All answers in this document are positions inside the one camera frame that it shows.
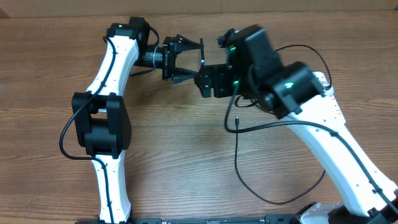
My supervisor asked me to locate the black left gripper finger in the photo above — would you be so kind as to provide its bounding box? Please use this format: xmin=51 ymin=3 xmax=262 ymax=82
xmin=172 ymin=68 xmax=198 ymax=84
xmin=175 ymin=35 xmax=203 ymax=52

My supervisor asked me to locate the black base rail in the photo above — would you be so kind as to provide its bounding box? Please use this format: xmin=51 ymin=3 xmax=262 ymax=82
xmin=74 ymin=213 xmax=312 ymax=224

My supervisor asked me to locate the white power strip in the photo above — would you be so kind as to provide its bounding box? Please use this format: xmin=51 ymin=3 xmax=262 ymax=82
xmin=313 ymin=72 xmax=346 ymax=124

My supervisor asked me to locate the blue Galaxy smartphone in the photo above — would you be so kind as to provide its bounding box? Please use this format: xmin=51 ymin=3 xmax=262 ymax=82
xmin=198 ymin=38 xmax=205 ymax=70

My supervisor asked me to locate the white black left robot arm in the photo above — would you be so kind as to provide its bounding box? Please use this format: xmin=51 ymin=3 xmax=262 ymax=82
xmin=69 ymin=17 xmax=204 ymax=223

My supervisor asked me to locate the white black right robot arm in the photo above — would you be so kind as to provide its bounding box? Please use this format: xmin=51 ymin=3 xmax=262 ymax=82
xmin=195 ymin=25 xmax=397 ymax=223

